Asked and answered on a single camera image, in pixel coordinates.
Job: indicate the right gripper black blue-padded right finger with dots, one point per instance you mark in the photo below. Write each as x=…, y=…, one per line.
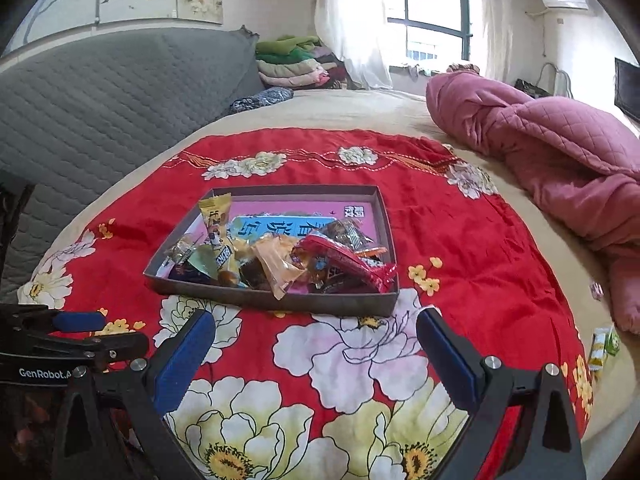
x=545, y=443

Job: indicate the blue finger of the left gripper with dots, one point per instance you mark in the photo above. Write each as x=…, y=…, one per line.
x=79, y=322

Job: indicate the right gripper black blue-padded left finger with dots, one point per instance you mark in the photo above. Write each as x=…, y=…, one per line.
x=111, y=426

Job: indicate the red snack packet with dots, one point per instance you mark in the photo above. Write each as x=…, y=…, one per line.
x=379, y=276

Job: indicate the orange rice cracker packet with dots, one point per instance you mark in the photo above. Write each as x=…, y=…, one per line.
x=243, y=250

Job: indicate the yellow green candy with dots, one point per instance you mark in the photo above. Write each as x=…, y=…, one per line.
x=605, y=343

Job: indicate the blue wrapped candy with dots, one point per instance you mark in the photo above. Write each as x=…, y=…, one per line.
x=185, y=272

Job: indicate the green foil snack packet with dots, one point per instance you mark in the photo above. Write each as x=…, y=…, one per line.
x=200, y=262

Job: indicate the yellow candy packet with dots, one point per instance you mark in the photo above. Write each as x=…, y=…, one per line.
x=218, y=253

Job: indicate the red floral cloth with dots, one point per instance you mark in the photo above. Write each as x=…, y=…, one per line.
x=450, y=259

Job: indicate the clear orange bread packet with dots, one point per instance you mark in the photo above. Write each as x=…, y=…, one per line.
x=274, y=252

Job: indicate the grey quilted headboard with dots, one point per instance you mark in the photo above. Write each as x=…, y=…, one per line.
x=78, y=118

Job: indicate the Snickers bar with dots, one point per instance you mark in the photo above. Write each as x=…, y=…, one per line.
x=325, y=277

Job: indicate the grey cardboard box tray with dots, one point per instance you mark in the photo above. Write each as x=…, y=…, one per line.
x=287, y=209

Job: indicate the brown chocolate snack packet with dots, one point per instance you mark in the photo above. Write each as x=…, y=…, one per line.
x=347, y=233

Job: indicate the pink quilted blanket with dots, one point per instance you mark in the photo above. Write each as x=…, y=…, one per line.
x=580, y=165

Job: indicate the dark patterned cloth bundle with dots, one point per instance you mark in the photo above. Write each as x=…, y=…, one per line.
x=268, y=97

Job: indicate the stack of folded clothes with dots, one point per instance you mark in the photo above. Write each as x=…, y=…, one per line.
x=301, y=63

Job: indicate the black television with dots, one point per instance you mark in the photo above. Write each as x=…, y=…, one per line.
x=627, y=89

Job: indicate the white curtain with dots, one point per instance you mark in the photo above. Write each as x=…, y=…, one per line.
x=355, y=31

